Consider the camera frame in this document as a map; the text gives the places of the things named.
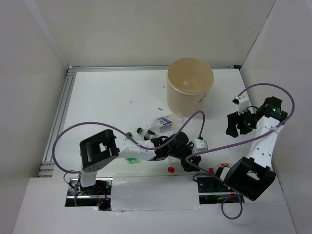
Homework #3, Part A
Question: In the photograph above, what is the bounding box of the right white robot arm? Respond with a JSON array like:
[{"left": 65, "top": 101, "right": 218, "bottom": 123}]
[{"left": 213, "top": 96, "right": 288, "bottom": 201}]

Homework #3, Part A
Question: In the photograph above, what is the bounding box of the blue label clear bottle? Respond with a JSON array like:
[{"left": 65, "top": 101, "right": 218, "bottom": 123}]
[{"left": 147, "top": 114, "right": 184, "bottom": 133}]

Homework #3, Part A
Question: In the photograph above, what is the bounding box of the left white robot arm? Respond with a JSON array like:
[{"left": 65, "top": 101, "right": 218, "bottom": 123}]
[{"left": 78, "top": 129, "right": 208, "bottom": 195}]

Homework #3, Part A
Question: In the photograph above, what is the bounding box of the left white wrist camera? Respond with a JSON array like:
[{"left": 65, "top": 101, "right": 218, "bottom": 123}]
[{"left": 192, "top": 138, "right": 208, "bottom": 154}]

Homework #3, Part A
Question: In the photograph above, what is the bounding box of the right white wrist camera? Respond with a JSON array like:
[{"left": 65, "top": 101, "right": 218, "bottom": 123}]
[{"left": 232, "top": 95, "right": 250, "bottom": 115}]

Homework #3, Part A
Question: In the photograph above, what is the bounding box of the green plastic bottle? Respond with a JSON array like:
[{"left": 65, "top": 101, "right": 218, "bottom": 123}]
[{"left": 125, "top": 132, "right": 139, "bottom": 164}]

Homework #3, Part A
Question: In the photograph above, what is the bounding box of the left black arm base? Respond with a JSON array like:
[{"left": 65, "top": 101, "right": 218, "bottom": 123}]
[{"left": 63, "top": 174, "right": 113, "bottom": 211}]

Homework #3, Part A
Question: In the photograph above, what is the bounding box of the red label cola bottle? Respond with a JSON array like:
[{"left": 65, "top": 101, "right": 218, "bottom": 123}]
[{"left": 167, "top": 156, "right": 181, "bottom": 174}]

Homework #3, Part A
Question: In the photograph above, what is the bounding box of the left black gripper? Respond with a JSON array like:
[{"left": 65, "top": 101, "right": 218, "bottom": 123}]
[{"left": 168, "top": 141, "right": 201, "bottom": 172}]

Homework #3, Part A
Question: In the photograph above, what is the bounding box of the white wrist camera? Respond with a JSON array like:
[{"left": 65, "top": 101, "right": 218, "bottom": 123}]
[
  {"left": 192, "top": 138, "right": 208, "bottom": 154},
  {"left": 232, "top": 95, "right": 250, "bottom": 115}
]

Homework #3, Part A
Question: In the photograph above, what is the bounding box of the beige plastic bin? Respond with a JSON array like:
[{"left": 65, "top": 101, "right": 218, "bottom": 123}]
[{"left": 167, "top": 58, "right": 215, "bottom": 116}]

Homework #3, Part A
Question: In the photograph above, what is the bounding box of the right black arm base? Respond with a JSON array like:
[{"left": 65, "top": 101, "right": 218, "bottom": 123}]
[{"left": 192, "top": 173, "right": 239, "bottom": 205}]

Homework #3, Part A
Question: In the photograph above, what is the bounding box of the black label clear bottle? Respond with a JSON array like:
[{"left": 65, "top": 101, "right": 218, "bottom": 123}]
[{"left": 136, "top": 127, "right": 160, "bottom": 140}]

